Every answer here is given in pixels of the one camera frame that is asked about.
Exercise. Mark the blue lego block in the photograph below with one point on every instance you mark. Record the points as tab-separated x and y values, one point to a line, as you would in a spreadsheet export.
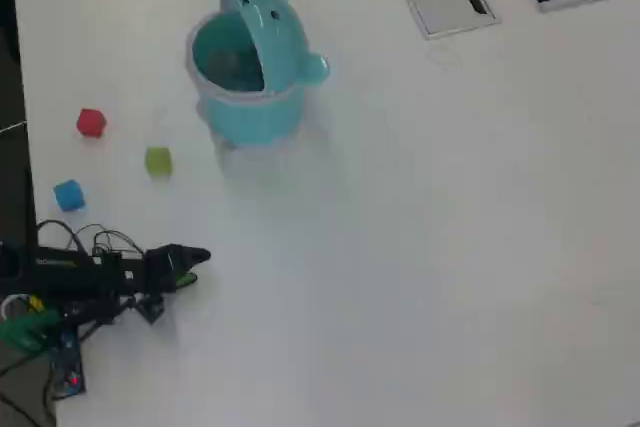
68	194

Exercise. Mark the green table clamp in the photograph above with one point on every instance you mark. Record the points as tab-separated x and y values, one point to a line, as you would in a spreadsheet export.
25	329

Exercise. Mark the blue circuit board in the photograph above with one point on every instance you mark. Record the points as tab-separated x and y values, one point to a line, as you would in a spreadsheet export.
67	367

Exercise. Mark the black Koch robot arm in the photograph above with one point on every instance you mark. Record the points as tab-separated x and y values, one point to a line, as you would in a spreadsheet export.
60	272

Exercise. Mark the yellow connector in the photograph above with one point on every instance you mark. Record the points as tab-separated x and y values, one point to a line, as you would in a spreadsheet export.
35	303

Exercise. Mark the green lego block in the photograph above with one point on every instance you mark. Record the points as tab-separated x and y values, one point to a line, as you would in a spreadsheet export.
158	161

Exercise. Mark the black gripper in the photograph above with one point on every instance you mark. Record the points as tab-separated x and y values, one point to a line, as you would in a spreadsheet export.
160	269

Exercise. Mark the teal bin with swing lid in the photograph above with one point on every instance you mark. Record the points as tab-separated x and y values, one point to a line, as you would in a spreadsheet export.
250	117

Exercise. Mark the red lego block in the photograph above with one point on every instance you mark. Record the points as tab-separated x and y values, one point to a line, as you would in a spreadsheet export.
91	123

